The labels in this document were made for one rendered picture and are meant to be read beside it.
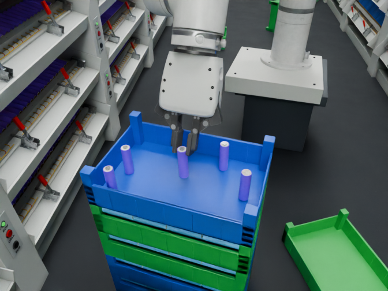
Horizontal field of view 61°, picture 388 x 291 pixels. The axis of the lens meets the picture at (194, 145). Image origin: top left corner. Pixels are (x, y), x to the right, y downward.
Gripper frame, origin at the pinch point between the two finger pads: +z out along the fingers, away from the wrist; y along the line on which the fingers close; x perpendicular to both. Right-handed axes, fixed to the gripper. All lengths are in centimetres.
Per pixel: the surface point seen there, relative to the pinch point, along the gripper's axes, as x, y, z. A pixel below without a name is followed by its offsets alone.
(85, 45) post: -49, 55, -13
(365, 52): -171, -52, -29
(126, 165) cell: -1.0, 11.4, 7.2
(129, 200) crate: 7.3, 6.2, 10.0
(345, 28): -213, -42, -47
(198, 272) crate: 0.6, -6.2, 24.3
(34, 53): -16, 47, -10
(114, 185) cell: 4.3, 10.9, 9.4
